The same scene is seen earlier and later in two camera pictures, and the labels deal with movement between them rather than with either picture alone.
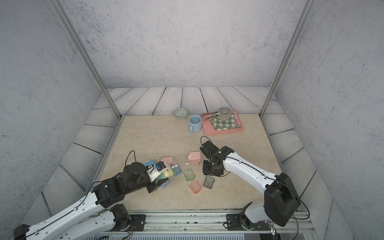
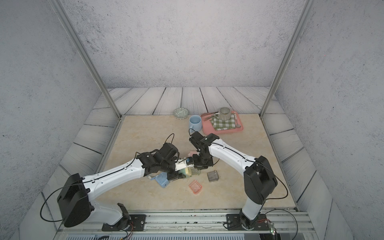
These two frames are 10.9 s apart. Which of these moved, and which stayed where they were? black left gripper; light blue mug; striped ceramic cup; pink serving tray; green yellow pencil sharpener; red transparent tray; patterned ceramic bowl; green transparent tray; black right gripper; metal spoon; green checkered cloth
Moved: black right gripper; black left gripper; green yellow pencil sharpener; green transparent tray
Stayed: pink serving tray; patterned ceramic bowl; light blue mug; striped ceramic cup; green checkered cloth; metal spoon; red transparent tray
